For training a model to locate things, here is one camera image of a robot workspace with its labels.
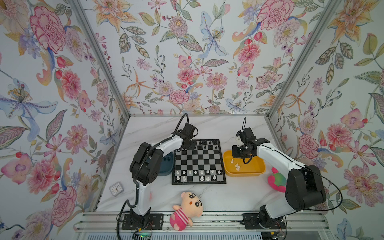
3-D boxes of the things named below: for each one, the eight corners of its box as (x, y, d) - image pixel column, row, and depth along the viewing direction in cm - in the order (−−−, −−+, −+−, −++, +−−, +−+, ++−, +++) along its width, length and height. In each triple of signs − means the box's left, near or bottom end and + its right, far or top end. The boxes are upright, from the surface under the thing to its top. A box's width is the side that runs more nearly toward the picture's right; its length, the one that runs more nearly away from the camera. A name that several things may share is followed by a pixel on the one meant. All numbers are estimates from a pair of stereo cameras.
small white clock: (114, 197, 83) (112, 196, 81) (110, 188, 86) (108, 187, 84) (124, 190, 85) (123, 189, 84) (120, 182, 89) (118, 180, 87)
